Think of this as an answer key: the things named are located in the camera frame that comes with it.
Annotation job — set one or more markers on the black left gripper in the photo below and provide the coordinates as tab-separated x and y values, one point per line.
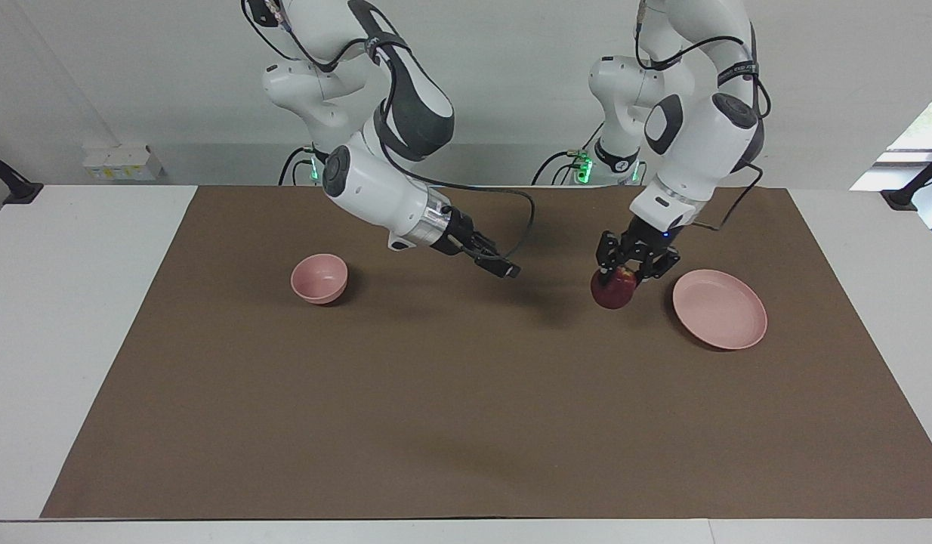
647	234

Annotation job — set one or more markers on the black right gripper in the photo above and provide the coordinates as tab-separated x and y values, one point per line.
458	233

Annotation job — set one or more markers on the dark red apple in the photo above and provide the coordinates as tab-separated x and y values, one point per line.
615	295

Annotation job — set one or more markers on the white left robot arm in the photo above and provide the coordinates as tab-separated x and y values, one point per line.
700	151

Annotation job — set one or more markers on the pink plate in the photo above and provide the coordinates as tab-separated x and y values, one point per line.
719	310

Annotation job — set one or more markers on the pink bowl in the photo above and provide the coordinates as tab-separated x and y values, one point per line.
319	279

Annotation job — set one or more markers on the brown table mat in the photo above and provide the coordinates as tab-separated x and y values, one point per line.
466	415

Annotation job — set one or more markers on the black clamp stand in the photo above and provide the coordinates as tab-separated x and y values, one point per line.
900	199
20	193

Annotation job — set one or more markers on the white wall socket box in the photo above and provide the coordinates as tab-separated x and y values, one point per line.
122	162

